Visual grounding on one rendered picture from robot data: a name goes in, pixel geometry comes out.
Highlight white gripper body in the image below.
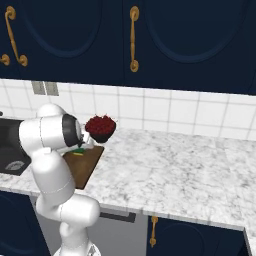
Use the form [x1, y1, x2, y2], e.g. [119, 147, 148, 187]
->
[81, 131, 96, 150]

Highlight brown wooden cutting board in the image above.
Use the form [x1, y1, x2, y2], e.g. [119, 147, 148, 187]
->
[62, 145, 106, 191]

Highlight black bowl of red berries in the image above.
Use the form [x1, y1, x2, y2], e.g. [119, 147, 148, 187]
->
[84, 114, 117, 144]

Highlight grey dishwasher front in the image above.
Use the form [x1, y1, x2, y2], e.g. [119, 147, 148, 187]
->
[30, 196, 149, 256]

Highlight navy upper cupboard door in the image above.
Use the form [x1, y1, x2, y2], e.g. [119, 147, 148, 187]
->
[1, 0, 125, 87]
[0, 0, 18, 80]
[123, 0, 256, 97]

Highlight navy cupboard door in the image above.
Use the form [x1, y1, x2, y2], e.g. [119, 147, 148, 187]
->
[0, 0, 18, 80]
[145, 215, 249, 256]
[0, 189, 52, 256]
[123, 0, 256, 97]
[1, 0, 125, 87]

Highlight navy lower cupboard door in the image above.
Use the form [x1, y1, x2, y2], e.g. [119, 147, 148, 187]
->
[145, 215, 249, 256]
[0, 189, 52, 256]

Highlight grey wall outlet plate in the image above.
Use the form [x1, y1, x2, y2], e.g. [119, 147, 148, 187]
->
[45, 81, 60, 97]
[31, 80, 46, 96]

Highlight black dishwasher handle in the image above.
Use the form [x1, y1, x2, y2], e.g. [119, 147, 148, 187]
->
[99, 211, 137, 224]

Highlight gold cupboard handle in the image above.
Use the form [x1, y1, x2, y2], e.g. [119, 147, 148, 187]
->
[149, 215, 159, 249]
[0, 53, 11, 67]
[4, 5, 29, 67]
[129, 5, 141, 73]

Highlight gold lower cupboard handle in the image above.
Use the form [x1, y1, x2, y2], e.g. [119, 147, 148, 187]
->
[149, 215, 159, 249]

